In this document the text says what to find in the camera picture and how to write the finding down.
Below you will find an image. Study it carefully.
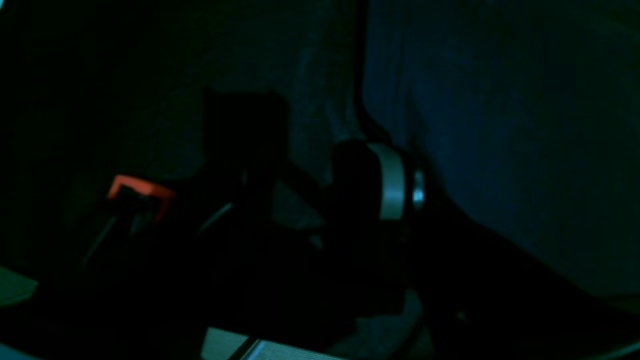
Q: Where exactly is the red black clamp left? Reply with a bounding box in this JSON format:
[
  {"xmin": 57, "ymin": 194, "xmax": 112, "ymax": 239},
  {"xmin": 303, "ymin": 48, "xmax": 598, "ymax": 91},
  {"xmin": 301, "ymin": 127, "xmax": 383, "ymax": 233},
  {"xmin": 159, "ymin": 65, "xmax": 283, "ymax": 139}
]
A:
[{"xmin": 77, "ymin": 174, "xmax": 177, "ymax": 269}]

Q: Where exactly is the black table cover cloth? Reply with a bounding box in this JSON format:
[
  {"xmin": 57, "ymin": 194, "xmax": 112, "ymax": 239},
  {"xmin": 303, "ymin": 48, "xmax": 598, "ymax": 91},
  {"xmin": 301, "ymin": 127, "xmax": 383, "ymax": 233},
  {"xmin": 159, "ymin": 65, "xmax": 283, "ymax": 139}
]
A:
[{"xmin": 1, "ymin": 0, "xmax": 358, "ymax": 307}]

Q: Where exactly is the dark navy t-shirt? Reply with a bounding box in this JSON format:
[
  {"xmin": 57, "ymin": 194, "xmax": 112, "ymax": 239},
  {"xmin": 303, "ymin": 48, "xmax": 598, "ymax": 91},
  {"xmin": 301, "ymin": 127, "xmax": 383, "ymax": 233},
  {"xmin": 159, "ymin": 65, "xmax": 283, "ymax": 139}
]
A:
[{"xmin": 362, "ymin": 0, "xmax": 640, "ymax": 297}]

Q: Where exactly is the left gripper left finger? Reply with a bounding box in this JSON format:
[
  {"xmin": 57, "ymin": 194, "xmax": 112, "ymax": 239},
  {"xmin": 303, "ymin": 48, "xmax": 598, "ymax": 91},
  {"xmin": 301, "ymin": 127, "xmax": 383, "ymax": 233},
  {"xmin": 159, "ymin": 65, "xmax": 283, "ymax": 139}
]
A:
[{"xmin": 199, "ymin": 89, "xmax": 295, "ymax": 240}]

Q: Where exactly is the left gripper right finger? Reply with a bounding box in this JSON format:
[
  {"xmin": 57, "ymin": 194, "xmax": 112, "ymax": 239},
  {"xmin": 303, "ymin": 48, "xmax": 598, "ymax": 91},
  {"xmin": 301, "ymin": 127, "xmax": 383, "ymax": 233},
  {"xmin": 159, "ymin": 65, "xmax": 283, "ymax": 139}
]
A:
[{"xmin": 325, "ymin": 139, "xmax": 425, "ymax": 311}]

